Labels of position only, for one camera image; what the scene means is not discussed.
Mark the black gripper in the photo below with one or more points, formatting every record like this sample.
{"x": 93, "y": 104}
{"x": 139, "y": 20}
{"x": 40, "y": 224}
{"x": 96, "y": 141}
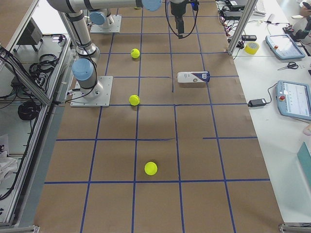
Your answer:
{"x": 178, "y": 7}

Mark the white blue tennis ball can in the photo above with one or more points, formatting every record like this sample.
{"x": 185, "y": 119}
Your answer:
{"x": 193, "y": 77}

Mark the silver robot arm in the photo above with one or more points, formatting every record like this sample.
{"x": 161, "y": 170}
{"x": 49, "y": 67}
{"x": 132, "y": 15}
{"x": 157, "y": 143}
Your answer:
{"x": 92, "y": 88}
{"x": 102, "y": 18}

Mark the tennis ball near base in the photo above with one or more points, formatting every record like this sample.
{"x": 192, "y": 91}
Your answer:
{"x": 135, "y": 53}
{"x": 150, "y": 168}

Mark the tennis ball centre back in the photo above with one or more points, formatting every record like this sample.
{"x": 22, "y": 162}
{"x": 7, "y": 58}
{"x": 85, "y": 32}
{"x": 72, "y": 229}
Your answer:
{"x": 134, "y": 100}

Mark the black remote phone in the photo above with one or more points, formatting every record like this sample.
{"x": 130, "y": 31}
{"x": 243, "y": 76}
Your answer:
{"x": 248, "y": 38}

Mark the yellow tape roll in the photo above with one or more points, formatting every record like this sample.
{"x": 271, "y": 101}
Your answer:
{"x": 251, "y": 48}

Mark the far blue teach pendant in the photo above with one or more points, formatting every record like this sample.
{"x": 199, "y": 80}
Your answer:
{"x": 284, "y": 47}

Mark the blue teach pendant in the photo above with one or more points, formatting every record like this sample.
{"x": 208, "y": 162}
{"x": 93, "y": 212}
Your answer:
{"x": 284, "y": 47}
{"x": 294, "y": 99}

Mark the black power adapter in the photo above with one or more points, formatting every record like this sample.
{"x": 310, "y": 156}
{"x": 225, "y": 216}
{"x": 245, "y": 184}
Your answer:
{"x": 257, "y": 102}

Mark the black scissors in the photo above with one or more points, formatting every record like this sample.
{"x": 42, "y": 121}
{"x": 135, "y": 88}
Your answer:
{"x": 290, "y": 65}

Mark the near blue teach pendant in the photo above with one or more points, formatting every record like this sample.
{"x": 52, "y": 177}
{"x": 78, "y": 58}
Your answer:
{"x": 294, "y": 99}

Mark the aluminium frame post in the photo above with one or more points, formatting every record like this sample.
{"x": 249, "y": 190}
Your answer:
{"x": 248, "y": 11}

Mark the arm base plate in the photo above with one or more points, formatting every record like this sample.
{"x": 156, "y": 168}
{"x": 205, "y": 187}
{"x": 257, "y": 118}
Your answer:
{"x": 114, "y": 29}
{"x": 99, "y": 96}

